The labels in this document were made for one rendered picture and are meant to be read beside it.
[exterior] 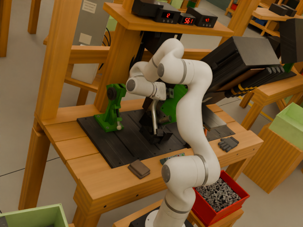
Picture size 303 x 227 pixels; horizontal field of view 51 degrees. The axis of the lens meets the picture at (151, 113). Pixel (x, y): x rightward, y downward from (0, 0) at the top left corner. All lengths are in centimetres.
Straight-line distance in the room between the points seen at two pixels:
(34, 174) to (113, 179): 72
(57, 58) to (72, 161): 52
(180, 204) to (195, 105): 39
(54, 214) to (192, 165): 60
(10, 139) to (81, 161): 146
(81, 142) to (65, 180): 103
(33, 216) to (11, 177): 139
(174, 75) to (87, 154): 73
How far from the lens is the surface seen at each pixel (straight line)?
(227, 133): 237
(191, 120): 119
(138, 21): 166
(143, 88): 162
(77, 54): 181
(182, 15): 189
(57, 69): 169
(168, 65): 119
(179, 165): 115
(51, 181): 273
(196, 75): 124
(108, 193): 153
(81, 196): 157
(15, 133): 311
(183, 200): 125
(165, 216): 136
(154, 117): 189
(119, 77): 194
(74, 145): 174
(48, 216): 139
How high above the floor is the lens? 201
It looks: 31 degrees down
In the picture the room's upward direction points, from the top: 23 degrees clockwise
